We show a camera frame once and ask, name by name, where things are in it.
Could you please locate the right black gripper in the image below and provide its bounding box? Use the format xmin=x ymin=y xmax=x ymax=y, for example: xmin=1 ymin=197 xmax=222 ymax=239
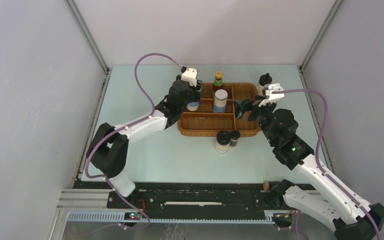
xmin=232 ymin=95 xmax=277 ymax=146

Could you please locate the silver-lid salt jar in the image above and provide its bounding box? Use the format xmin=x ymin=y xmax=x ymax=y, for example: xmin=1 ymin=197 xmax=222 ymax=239
xmin=213 ymin=89 xmax=228 ymax=113
xmin=186 ymin=102 xmax=200 ymax=112

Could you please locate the black-top clear shaker bottle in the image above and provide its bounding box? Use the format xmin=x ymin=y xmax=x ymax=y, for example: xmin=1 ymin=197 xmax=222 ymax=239
xmin=257 ymin=72 xmax=273 ymax=96

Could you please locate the yellow-cap sauce bottle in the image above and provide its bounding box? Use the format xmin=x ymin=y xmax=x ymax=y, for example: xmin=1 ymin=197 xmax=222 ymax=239
xmin=212 ymin=71 xmax=223 ymax=98

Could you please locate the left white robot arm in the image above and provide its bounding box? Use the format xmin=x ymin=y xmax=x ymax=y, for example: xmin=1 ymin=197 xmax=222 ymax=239
xmin=83 ymin=75 xmax=203 ymax=208

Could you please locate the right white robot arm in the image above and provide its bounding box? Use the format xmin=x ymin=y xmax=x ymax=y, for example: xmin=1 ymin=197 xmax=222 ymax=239
xmin=233 ymin=98 xmax=384 ymax=240

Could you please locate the small black pepper jar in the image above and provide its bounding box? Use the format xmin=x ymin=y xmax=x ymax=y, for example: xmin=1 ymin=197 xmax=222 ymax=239
xmin=229 ymin=130 xmax=241 ymax=148

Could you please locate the brown wicker divided basket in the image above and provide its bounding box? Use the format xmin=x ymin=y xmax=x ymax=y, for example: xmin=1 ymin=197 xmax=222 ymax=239
xmin=177 ymin=83 xmax=261 ymax=138

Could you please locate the black-lid white spice jar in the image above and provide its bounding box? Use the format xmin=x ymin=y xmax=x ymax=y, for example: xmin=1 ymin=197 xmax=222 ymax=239
xmin=215 ymin=130 xmax=231 ymax=154

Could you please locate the small wooden cork knob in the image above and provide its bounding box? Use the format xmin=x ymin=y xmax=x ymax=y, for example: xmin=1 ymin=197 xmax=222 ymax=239
xmin=262 ymin=180 xmax=271 ymax=192

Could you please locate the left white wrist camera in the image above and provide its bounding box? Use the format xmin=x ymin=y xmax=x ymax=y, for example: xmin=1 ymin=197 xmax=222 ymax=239
xmin=180 ymin=66 xmax=198 ymax=87

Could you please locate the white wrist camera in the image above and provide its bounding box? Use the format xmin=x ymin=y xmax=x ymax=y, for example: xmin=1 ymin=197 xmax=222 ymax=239
xmin=180 ymin=66 xmax=198 ymax=87
xmin=257 ymin=83 xmax=285 ymax=107

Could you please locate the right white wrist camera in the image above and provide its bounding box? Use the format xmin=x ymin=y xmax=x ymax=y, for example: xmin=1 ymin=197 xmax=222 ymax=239
xmin=257 ymin=83 xmax=285 ymax=107

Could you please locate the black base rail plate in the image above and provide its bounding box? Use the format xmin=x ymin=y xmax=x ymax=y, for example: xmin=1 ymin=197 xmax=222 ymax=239
xmin=106 ymin=182 xmax=293 ymax=221

